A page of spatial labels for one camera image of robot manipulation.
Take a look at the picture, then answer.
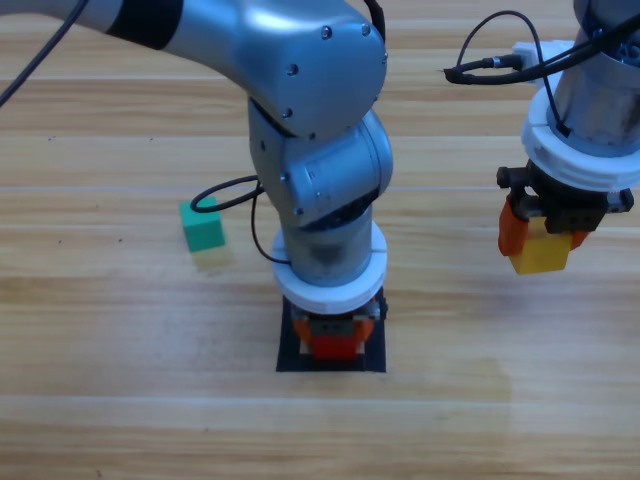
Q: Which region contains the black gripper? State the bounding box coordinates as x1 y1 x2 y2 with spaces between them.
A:
495 164 635 259
292 297 389 354

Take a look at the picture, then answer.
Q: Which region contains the red wooden cube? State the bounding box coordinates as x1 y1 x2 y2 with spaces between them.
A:
312 334 359 361

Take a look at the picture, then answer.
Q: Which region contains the yellow wooden cube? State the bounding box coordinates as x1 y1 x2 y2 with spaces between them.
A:
508 214 574 276

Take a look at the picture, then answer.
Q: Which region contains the green wooden cube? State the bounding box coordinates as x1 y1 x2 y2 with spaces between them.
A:
178 196 227 253

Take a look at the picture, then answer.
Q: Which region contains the black tape square outline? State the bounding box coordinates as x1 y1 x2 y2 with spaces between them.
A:
275 294 387 375

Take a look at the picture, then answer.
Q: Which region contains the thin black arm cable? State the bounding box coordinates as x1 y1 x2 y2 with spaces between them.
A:
249 189 294 265
457 10 572 137

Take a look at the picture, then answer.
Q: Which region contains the thick black camera cable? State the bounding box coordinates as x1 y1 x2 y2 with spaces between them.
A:
442 14 640 86

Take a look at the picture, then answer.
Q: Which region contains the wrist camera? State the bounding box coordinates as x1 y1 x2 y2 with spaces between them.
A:
512 41 574 84

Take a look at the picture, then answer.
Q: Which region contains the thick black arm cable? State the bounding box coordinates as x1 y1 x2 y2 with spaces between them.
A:
189 174 266 212

